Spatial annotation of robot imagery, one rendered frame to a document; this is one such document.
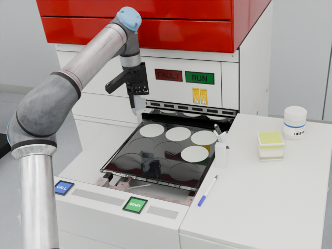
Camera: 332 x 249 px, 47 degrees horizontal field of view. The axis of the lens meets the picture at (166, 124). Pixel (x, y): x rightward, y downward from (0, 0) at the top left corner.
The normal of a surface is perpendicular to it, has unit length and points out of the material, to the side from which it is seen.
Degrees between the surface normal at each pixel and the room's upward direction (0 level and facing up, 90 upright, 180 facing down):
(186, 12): 90
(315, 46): 90
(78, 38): 90
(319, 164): 0
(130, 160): 0
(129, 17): 47
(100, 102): 90
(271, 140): 0
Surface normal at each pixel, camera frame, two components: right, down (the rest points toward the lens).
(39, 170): 0.41, -0.40
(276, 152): -0.07, 0.52
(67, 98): 0.76, 0.20
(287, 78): -0.39, 0.51
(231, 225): -0.10, -0.85
